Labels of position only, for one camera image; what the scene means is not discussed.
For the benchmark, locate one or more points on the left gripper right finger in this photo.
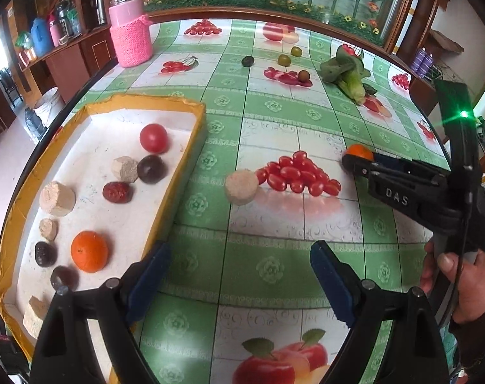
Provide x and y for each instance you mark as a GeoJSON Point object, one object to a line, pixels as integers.
{"type": "Point", "coordinates": [414, 351]}

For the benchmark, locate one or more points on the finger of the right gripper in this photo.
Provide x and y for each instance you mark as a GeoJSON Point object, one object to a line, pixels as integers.
{"type": "Point", "coordinates": [398, 182]}

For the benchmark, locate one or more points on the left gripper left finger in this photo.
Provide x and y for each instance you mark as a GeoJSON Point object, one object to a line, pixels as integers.
{"type": "Point", "coordinates": [64, 352]}

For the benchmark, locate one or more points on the large beige cork cylinder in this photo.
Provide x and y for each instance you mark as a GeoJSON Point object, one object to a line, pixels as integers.
{"type": "Point", "coordinates": [34, 316]}

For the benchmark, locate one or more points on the large orange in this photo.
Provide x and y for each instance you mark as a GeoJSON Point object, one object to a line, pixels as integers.
{"type": "Point", "coordinates": [361, 151]}

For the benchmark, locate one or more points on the dark plum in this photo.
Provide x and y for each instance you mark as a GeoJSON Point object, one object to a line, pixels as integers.
{"type": "Point", "coordinates": [248, 61]}
{"type": "Point", "coordinates": [63, 276]}
{"type": "Point", "coordinates": [45, 254]}
{"type": "Point", "coordinates": [151, 169]}

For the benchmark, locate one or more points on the beige cork piece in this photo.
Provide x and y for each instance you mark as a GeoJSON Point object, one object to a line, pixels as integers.
{"type": "Point", "coordinates": [48, 229]}

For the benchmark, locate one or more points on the big beige cork block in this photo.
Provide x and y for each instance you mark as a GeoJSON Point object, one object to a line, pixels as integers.
{"type": "Point", "coordinates": [57, 199]}

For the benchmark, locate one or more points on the red date front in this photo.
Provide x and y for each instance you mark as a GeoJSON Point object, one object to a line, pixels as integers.
{"type": "Point", "coordinates": [117, 192]}

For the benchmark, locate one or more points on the small beige cork cylinder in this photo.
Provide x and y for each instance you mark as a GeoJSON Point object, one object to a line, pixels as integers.
{"type": "Point", "coordinates": [241, 186]}

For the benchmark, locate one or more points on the small beige cork chunk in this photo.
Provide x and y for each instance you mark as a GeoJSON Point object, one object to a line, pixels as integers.
{"type": "Point", "coordinates": [124, 169]}

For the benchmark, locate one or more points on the red cherry tomato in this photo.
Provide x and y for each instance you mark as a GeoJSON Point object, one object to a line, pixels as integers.
{"type": "Point", "coordinates": [154, 138]}

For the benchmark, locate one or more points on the right hand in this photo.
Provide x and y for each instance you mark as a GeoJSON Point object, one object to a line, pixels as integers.
{"type": "Point", "coordinates": [471, 283]}

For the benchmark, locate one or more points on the purple bottles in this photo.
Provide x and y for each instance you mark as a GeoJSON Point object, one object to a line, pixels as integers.
{"type": "Point", "coordinates": [422, 61]}

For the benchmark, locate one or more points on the green bok choy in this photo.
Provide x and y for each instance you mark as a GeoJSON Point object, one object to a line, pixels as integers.
{"type": "Point", "coordinates": [346, 71]}

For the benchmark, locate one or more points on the brownish grape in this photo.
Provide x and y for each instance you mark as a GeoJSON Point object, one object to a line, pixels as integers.
{"type": "Point", "coordinates": [303, 76]}

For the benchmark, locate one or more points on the yellow-rimmed foam tray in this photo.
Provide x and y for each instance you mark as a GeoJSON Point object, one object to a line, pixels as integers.
{"type": "Point", "coordinates": [80, 157]}

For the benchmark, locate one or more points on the green grape far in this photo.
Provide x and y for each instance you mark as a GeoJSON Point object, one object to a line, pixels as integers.
{"type": "Point", "coordinates": [296, 51]}

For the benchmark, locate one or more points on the green grape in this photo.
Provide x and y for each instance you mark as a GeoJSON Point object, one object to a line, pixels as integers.
{"type": "Point", "coordinates": [284, 60]}
{"type": "Point", "coordinates": [296, 51]}

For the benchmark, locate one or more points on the green grape left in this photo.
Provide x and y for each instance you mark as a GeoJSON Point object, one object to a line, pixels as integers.
{"type": "Point", "coordinates": [284, 60]}

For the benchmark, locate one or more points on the white bucket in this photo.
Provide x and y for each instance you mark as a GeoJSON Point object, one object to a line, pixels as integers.
{"type": "Point", "coordinates": [49, 106]}

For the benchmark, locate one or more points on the wooden sideboard cabinet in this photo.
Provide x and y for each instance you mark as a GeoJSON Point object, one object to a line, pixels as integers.
{"type": "Point", "coordinates": [70, 67]}

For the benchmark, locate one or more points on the pink knitted thermos jar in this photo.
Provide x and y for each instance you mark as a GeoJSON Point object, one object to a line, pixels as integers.
{"type": "Point", "coordinates": [130, 32]}

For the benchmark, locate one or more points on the blue water jug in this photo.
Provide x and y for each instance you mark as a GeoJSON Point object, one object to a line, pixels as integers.
{"type": "Point", "coordinates": [42, 41]}

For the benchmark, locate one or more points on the pink bottle on cabinet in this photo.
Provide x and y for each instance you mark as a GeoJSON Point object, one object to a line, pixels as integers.
{"type": "Point", "coordinates": [55, 30]}

